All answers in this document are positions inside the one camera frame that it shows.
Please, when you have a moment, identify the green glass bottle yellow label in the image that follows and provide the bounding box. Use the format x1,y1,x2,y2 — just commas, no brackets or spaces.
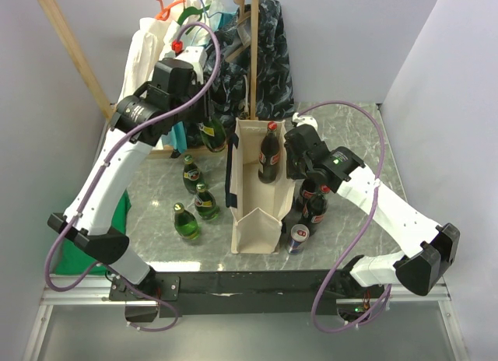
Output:
198,115,226,152

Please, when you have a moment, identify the white ruffled shirt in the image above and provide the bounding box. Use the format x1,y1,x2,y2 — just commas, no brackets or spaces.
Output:
117,17,170,102

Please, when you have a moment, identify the cola bottle front red cap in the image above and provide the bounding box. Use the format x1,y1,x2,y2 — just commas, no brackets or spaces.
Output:
299,185,330,236

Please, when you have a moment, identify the dark cola bottle red cap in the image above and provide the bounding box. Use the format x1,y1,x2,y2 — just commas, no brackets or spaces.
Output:
258,121,280,184

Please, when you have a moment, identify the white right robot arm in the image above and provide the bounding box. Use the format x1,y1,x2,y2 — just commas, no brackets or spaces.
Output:
284,124,460,297

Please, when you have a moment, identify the aluminium rail frame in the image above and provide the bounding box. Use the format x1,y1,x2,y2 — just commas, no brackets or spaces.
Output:
23,271,469,360

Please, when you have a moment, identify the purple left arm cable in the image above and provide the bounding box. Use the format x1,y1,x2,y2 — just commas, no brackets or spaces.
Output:
43,21,223,333

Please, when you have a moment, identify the wooden clothes rack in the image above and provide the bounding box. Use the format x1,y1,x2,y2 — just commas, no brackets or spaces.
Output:
31,0,261,159

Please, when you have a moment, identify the green bottle back left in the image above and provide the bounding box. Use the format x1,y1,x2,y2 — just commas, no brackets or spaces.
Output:
183,155,205,195

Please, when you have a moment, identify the beige canvas tote bag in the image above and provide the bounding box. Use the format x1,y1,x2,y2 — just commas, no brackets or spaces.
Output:
225,119,295,254

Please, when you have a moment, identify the green cloth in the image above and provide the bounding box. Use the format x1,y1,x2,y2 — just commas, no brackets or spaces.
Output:
54,190,132,275

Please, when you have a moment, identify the green hanger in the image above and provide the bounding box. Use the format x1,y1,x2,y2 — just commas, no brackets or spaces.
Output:
177,5,203,36

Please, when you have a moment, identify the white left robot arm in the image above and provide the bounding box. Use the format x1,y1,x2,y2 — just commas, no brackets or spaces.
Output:
44,51,215,300

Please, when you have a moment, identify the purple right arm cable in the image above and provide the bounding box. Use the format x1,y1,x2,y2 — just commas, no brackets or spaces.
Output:
295,100,393,334

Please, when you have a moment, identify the green bottle middle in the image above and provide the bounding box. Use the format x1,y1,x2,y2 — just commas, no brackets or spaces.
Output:
195,182,219,220

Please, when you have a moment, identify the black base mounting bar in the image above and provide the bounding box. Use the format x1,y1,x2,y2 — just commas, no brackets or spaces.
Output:
109,269,384,322

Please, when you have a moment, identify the dark patterned shirt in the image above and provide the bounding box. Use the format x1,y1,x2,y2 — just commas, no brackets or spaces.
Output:
182,0,296,148

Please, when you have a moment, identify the blue wire hanger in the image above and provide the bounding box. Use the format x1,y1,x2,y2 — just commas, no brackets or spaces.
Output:
191,0,225,46

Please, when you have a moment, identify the orange hanger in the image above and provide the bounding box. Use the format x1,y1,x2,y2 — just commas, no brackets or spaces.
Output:
154,0,186,21

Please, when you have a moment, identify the pale white blouse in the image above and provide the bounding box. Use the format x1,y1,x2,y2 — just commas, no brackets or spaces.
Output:
161,0,225,61

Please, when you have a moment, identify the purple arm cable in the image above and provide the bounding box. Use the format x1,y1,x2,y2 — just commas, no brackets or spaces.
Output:
295,100,393,334
43,21,223,333

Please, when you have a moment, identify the teal shirt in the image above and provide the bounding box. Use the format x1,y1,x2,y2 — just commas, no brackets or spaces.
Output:
162,12,236,153

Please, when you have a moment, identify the silver blue energy drink can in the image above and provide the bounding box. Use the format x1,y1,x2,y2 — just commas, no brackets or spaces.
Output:
287,223,310,255

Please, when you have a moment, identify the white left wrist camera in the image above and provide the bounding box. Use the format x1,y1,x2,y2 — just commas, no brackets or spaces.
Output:
175,46,207,85

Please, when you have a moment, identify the cola bottle middle red cap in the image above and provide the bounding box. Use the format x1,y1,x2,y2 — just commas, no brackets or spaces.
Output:
294,178,317,212

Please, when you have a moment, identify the green bottle front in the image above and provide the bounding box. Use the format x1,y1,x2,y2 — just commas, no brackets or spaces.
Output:
174,202,200,240

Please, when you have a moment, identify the wooden hanger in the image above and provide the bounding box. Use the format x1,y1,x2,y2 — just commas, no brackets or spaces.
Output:
225,0,251,62

